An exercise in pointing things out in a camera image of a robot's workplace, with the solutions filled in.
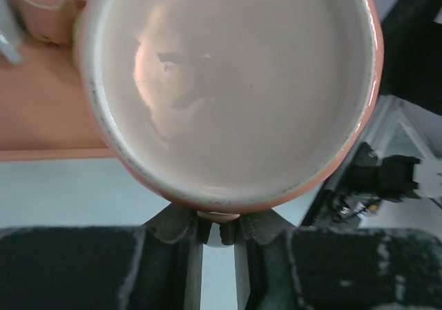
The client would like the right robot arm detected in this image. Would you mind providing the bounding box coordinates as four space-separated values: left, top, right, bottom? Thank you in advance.
343 0 441 202

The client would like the yellow faceted mug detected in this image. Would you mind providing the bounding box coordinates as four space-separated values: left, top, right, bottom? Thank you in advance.
72 10 84 69

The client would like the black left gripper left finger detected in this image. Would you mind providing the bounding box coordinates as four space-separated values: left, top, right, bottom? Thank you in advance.
1 204 202 309

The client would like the large peach mug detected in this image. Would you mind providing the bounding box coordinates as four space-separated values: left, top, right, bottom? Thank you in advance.
79 0 384 218

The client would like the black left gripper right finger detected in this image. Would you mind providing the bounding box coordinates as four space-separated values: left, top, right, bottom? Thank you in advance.
235 210 441 309

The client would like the salmon plastic tray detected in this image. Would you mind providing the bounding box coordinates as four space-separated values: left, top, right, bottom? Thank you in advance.
0 0 117 162

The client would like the white-grey mug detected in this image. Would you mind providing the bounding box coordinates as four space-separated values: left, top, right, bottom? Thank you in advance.
0 0 24 64

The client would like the pink mug with handle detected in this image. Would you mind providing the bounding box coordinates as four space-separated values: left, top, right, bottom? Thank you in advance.
19 0 77 47

